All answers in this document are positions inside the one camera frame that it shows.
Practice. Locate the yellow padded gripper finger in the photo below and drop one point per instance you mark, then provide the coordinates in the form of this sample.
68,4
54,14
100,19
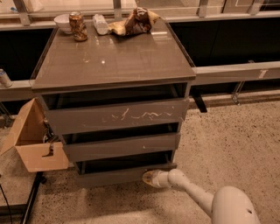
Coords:
149,178

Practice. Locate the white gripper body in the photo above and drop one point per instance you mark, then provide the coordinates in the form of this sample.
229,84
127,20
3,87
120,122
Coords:
157,178

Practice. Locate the grey bottom drawer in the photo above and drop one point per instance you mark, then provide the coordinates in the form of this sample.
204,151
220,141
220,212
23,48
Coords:
117,170

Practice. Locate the grey drawer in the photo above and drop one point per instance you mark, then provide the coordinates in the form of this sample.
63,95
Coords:
108,109
113,143
117,170

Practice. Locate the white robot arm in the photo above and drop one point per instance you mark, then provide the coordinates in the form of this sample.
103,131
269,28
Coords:
229,205

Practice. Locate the grey middle drawer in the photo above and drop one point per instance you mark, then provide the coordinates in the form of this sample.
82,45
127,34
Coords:
113,143

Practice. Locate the grey drawer cabinet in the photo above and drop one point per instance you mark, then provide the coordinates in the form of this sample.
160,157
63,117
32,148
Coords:
110,61

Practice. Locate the grey top drawer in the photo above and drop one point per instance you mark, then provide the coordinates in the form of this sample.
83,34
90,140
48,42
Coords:
108,109

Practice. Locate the black floor bar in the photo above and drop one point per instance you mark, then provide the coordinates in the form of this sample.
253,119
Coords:
39,179

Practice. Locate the open cardboard box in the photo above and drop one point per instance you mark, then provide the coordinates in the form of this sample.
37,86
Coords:
27,137

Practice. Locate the brown soda can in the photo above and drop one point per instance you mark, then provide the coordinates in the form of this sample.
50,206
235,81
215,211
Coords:
78,26

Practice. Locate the white bowl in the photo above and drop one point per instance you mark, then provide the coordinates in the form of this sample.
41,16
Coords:
62,21

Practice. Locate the grey horizontal rail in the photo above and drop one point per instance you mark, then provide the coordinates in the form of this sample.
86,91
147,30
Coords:
22,89

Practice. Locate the white can on rail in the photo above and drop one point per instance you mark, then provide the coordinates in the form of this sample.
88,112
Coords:
4,79

